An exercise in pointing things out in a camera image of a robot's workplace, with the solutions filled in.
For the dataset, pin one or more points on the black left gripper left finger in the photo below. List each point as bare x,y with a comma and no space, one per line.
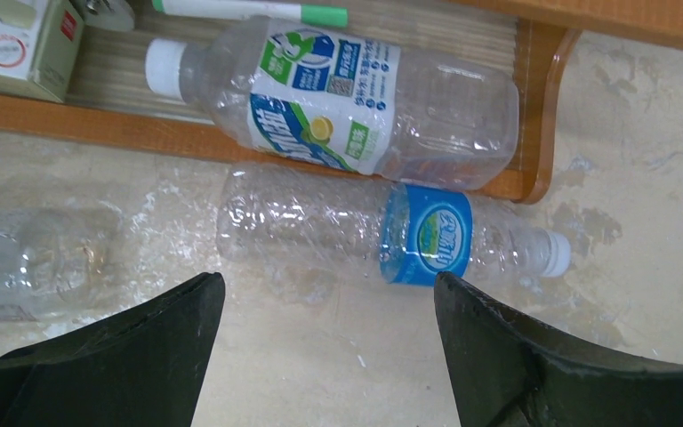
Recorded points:
144,366

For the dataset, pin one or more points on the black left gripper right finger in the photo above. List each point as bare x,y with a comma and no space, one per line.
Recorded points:
509,369

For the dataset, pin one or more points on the green white carton box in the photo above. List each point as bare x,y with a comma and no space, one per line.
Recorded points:
39,43

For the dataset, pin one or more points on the clear bottle blue label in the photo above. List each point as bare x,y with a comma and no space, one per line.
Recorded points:
404,234

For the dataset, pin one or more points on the wooden shelf rack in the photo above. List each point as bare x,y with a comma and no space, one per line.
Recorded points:
110,101

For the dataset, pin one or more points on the blue white label bottle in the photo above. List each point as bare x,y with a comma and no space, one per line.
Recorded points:
346,102

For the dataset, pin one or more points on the clear bottle white label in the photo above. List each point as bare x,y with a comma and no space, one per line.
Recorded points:
53,262

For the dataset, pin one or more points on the green cap white marker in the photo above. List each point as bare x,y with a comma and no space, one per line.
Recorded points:
330,16

